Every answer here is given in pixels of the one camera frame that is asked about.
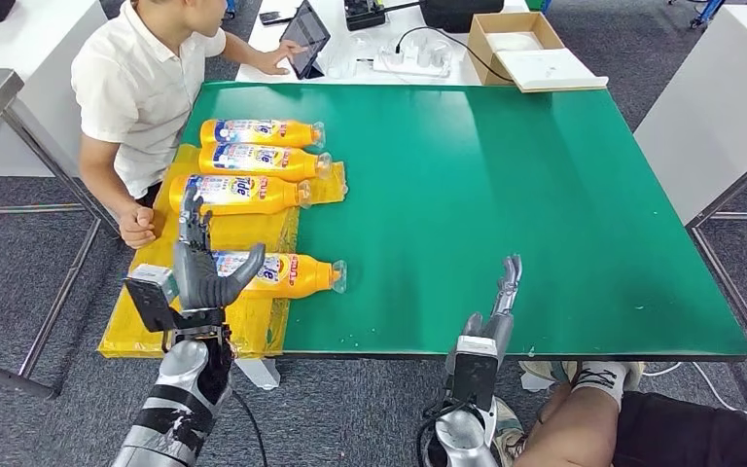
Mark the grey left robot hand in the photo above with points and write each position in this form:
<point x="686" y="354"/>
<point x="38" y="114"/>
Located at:
<point x="199" y="277"/>

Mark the person's left hand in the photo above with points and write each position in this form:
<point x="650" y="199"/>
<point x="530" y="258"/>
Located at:
<point x="283" y="57"/>

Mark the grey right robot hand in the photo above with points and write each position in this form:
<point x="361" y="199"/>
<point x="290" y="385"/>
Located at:
<point x="499" y="316"/>

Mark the person's right hand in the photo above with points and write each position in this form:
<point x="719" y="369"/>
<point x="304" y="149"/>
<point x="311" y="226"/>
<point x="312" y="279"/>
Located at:
<point x="136" y="227"/>

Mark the orange detergent bottle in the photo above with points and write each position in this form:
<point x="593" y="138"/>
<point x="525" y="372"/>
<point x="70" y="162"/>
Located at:
<point x="290" y="277"/>
<point x="257" y="134"/>
<point x="244" y="196"/>
<point x="261" y="162"/>

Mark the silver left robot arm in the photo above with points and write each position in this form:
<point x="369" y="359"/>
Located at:
<point x="174" y="406"/>

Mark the black tablet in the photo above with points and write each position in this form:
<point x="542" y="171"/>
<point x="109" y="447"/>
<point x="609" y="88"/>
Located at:
<point x="306" y="39"/>

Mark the black phone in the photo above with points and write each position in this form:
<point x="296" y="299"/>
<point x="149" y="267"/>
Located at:
<point x="278" y="16"/>

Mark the clear plastic packaging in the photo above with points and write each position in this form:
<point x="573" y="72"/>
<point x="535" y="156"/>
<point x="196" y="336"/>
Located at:
<point x="354" y="55"/>

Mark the white table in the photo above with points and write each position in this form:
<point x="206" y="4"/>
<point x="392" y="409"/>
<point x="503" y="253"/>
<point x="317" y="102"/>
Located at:
<point x="360" y="71"/>
<point x="715" y="109"/>
<point x="32" y="51"/>

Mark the black charger device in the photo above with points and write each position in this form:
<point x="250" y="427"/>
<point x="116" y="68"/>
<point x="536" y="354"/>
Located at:
<point x="364" y="14"/>

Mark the white plastic piece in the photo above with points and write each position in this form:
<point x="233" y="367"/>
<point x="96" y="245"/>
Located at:
<point x="259" y="374"/>

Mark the white power strip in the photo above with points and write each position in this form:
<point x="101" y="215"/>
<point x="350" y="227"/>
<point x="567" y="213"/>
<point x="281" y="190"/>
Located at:
<point x="411" y="66"/>

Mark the seated person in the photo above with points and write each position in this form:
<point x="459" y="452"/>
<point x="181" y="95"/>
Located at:
<point x="135" y="96"/>

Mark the person with white sock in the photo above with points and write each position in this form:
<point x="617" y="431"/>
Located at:
<point x="579" y="432"/>

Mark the black bag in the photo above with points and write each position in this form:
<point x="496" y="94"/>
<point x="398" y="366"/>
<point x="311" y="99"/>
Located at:
<point x="462" y="13"/>

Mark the brown cardboard box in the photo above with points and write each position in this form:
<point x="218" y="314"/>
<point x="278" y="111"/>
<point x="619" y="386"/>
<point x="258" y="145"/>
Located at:
<point x="478" y="51"/>

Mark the white foam insert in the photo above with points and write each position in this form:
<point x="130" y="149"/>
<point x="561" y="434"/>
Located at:
<point x="515" y="40"/>

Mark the white flat box lid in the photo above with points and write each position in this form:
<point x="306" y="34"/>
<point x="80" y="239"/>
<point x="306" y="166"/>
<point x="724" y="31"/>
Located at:
<point x="551" y="71"/>

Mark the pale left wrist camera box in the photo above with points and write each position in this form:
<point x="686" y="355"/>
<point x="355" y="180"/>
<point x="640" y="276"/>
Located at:
<point x="151" y="293"/>

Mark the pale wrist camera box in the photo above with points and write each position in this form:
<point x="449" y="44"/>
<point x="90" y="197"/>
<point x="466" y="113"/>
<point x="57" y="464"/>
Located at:
<point x="473" y="370"/>
<point x="151" y="293"/>

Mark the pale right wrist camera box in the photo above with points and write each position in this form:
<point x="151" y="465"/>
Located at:
<point x="473" y="370"/>

